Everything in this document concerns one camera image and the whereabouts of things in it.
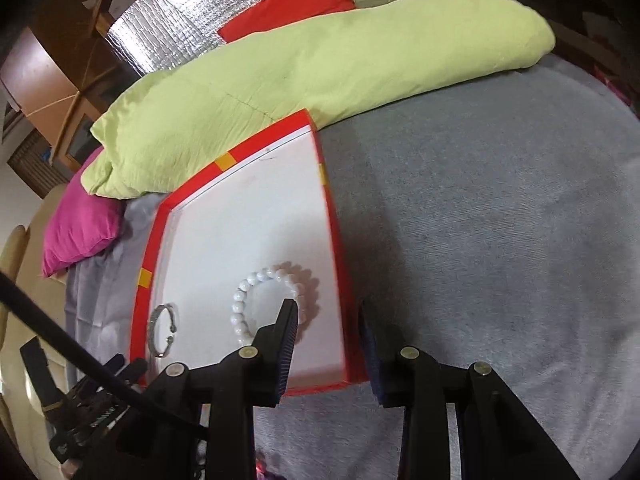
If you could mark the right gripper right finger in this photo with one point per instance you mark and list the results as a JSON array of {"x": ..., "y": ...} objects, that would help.
[{"x": 381, "y": 343}]

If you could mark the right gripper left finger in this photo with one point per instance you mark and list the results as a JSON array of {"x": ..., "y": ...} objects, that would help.
[{"x": 275, "y": 344}]

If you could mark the silver bangle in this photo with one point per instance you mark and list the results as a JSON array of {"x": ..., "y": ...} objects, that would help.
[{"x": 161, "y": 331}]

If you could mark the red shallow box tray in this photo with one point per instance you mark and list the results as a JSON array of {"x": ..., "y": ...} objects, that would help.
[{"x": 256, "y": 226}]

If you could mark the grey bed blanket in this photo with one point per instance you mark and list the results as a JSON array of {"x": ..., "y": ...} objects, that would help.
[{"x": 495, "y": 221}]

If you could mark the magenta pillow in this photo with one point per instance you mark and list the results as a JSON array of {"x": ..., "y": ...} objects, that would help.
[{"x": 82, "y": 225}]

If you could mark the light green folded quilt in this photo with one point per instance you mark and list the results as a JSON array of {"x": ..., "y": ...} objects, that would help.
[{"x": 171, "y": 124}]

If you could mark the cream leather sofa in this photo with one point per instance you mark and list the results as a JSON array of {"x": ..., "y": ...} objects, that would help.
[{"x": 21, "y": 255}]

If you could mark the wooden cabinet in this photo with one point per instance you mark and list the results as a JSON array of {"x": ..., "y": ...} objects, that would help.
[{"x": 62, "y": 89}]

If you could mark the red cushion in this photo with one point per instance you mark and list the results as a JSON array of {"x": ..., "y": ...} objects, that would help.
[{"x": 270, "y": 14}]

